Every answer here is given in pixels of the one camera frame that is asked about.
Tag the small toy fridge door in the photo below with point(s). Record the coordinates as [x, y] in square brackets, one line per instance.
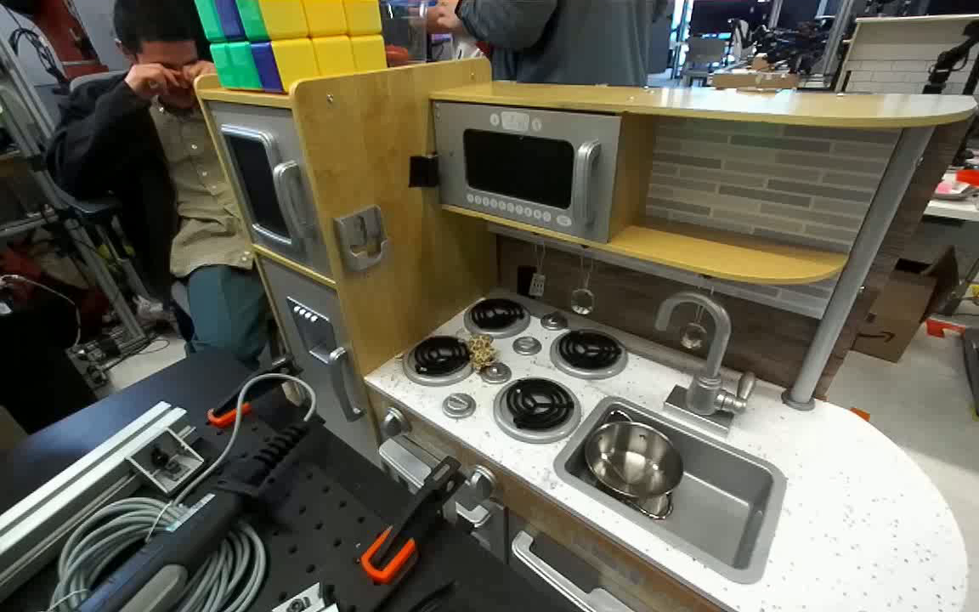
[239, 127]

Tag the silver toy tap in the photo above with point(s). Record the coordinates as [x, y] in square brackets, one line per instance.
[710, 387]

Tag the cardboard box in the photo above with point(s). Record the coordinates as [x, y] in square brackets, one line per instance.
[897, 314]

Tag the steel pot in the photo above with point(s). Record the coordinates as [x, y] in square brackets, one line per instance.
[634, 459]

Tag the black coil stove burner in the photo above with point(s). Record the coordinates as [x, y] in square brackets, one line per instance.
[438, 357]
[496, 316]
[537, 408]
[589, 351]

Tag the stack of coloured blocks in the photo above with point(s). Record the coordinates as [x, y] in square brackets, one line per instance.
[311, 38]

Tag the metal corner bracket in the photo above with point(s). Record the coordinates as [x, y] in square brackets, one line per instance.
[165, 461]

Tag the wooden toy kitchen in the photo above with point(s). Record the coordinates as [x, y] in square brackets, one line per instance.
[370, 153]

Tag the grey toy sink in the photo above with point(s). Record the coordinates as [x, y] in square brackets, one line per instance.
[727, 510]

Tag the flat silver stove knob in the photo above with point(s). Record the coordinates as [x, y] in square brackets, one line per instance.
[459, 405]
[527, 345]
[554, 320]
[495, 373]

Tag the person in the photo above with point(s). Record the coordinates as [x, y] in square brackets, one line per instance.
[557, 38]
[192, 195]

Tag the black and orange clamp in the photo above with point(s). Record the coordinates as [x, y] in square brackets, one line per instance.
[239, 401]
[409, 518]

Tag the round silver oven knob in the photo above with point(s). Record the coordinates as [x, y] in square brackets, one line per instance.
[481, 483]
[393, 422]

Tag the black clip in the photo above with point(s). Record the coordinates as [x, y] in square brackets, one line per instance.
[423, 171]

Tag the tall toy fridge door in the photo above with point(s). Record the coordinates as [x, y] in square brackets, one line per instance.
[285, 293]

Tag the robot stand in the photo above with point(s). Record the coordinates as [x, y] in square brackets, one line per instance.
[319, 518]

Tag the small spotted stuffed animal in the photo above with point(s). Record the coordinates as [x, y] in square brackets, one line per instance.
[481, 350]

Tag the aluminium rail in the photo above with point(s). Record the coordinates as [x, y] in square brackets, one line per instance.
[48, 489]

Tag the toy microwave door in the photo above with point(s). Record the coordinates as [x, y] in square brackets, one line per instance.
[532, 223]

